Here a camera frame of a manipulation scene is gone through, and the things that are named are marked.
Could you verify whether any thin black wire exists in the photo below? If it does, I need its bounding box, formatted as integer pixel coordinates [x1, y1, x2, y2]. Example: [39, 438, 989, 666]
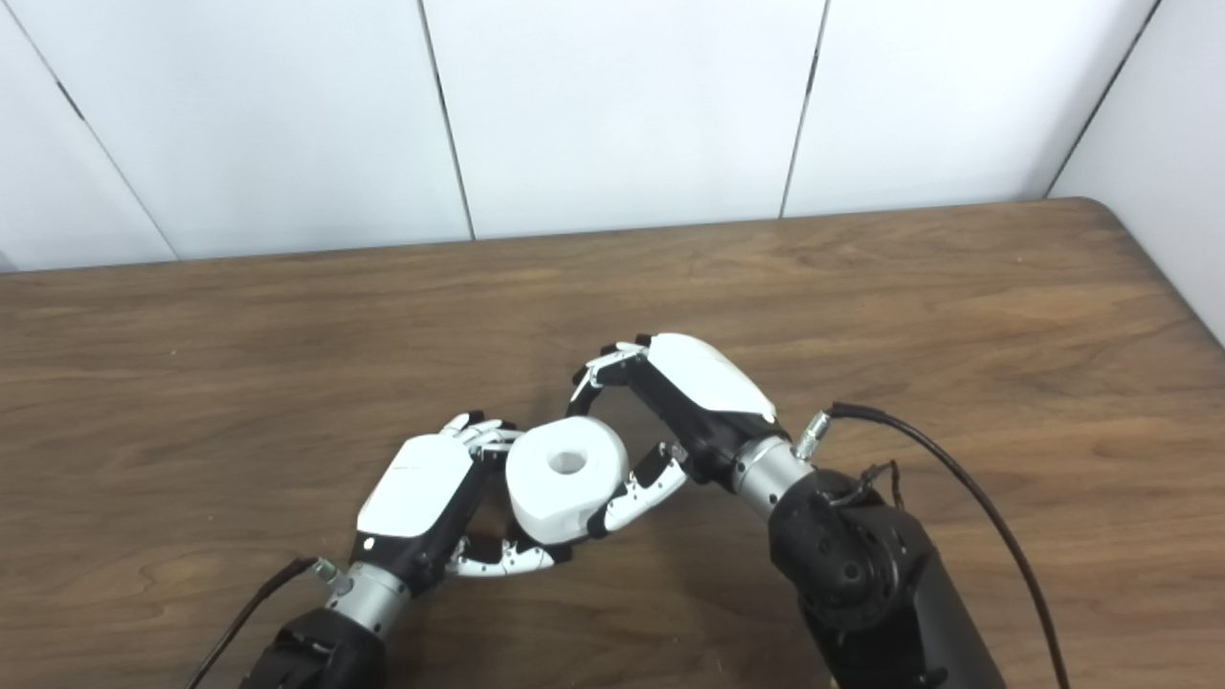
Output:
[831, 461, 905, 508]

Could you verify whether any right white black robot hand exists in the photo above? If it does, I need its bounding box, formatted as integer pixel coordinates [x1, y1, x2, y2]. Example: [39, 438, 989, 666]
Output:
[571, 332, 778, 537]

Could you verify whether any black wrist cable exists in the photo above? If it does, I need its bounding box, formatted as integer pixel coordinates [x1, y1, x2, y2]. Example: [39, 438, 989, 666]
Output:
[794, 402, 1071, 689]
[185, 557, 350, 689]

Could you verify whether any round white piece with hole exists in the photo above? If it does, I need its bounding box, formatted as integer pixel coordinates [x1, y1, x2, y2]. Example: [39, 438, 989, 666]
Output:
[505, 416, 631, 546]

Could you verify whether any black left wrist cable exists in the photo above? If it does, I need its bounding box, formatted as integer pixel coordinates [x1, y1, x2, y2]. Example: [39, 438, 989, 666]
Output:
[185, 557, 350, 689]

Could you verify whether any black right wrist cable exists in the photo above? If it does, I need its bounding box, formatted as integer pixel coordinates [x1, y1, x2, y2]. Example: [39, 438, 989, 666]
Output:
[794, 402, 1071, 689]

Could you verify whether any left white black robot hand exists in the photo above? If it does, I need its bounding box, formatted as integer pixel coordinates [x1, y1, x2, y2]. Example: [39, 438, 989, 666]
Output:
[349, 412, 575, 599]

